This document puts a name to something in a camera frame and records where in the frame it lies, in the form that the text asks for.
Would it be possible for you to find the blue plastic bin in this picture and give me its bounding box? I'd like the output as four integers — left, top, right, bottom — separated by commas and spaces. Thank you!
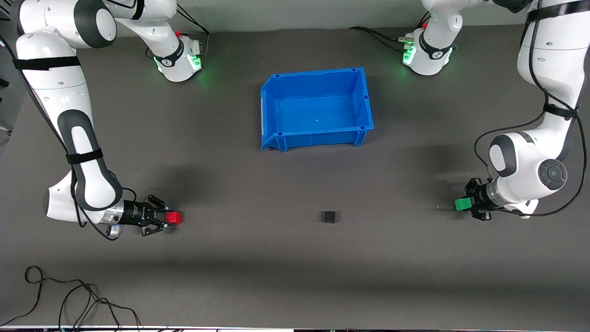
260, 67, 374, 153

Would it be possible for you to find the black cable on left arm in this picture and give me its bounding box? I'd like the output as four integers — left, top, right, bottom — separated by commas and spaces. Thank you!
474, 0, 588, 218

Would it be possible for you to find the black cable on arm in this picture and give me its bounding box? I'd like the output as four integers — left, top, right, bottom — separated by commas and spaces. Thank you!
0, 35, 137, 241
474, 0, 588, 218

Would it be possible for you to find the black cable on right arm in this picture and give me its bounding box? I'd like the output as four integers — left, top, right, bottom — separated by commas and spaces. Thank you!
0, 35, 137, 241

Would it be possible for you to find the thin black loose cable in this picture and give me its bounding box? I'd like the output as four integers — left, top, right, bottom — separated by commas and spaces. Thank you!
58, 284, 142, 332
0, 266, 100, 329

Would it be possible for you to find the black right arm base cable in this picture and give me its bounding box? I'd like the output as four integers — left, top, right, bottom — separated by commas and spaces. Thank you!
175, 6, 211, 57

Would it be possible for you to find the black arm base cable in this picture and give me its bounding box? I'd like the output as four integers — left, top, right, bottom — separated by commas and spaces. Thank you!
348, 26, 415, 52
175, 6, 211, 57

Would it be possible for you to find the black left arm base cable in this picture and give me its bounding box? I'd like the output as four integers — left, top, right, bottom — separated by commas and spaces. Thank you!
348, 26, 415, 52

